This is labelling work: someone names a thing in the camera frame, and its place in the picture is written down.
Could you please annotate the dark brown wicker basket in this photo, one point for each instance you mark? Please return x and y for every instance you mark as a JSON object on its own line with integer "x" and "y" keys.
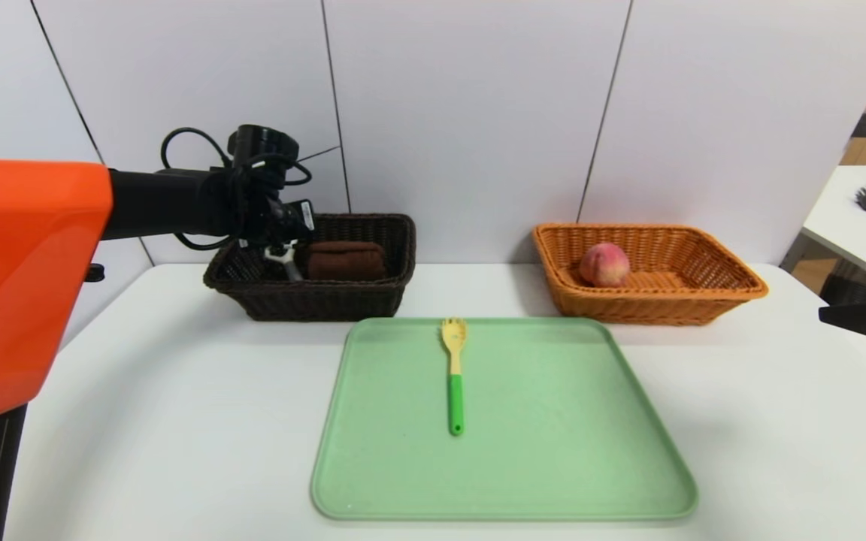
{"x": 328, "y": 300}

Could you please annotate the red yellow peach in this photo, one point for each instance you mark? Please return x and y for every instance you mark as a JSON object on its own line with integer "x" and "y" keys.
{"x": 604, "y": 264}

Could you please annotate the brown towel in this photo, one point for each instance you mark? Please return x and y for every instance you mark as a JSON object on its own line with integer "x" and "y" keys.
{"x": 346, "y": 261}

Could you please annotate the light green plastic tray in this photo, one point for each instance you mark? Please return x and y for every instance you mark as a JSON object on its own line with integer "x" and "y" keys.
{"x": 553, "y": 451}

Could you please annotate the black zip tie tail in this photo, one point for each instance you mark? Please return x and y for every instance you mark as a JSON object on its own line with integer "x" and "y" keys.
{"x": 320, "y": 154}

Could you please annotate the orange wicker basket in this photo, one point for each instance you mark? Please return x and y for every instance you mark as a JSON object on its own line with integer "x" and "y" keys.
{"x": 651, "y": 308}

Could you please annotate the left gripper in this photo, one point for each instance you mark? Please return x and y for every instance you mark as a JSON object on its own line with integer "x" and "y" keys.
{"x": 299, "y": 217}

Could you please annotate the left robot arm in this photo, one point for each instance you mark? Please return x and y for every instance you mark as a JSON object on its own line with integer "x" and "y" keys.
{"x": 19, "y": 263}

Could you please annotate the white side table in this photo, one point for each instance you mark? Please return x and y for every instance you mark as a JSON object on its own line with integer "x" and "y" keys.
{"x": 854, "y": 225}

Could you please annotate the small black panel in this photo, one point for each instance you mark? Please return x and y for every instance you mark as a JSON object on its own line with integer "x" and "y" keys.
{"x": 863, "y": 128}

